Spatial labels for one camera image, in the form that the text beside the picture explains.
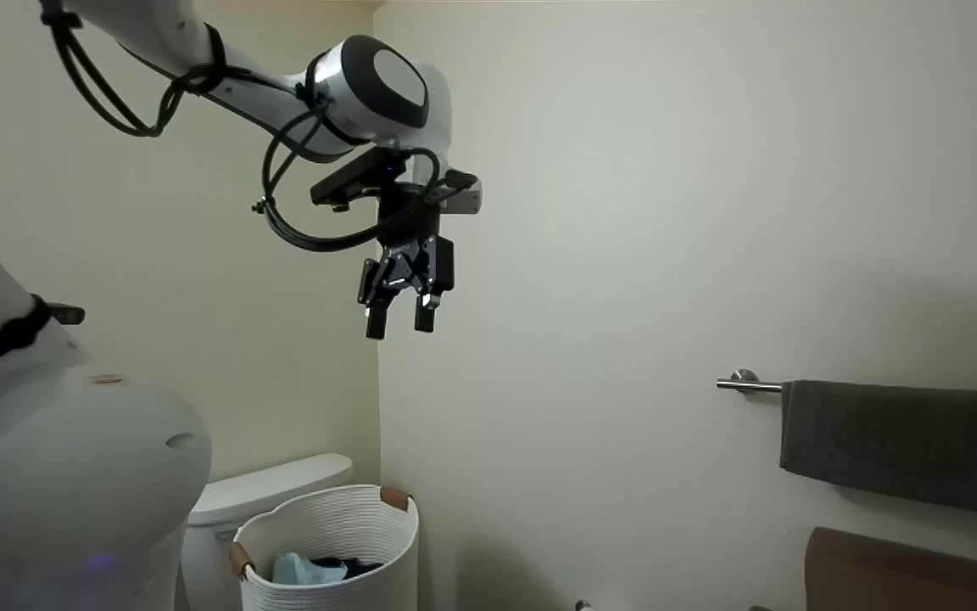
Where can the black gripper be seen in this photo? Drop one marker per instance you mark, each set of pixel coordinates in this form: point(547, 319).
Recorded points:
point(410, 233)

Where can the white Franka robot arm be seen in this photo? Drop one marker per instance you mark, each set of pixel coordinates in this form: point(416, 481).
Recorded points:
point(71, 477)

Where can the dark cloth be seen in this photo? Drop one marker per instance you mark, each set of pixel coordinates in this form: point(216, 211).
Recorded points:
point(354, 560)

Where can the light blue cloth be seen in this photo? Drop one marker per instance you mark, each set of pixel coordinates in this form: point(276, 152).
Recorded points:
point(302, 569)

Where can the white laundry basket bag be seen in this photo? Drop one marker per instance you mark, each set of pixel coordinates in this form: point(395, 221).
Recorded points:
point(336, 589)

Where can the chrome towel bar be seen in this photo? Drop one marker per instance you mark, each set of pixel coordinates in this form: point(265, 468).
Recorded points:
point(747, 386)

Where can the grey hanging towel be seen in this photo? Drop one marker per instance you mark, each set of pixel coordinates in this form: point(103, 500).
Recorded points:
point(909, 446)

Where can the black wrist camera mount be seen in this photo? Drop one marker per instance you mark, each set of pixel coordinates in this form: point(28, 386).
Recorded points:
point(363, 173)

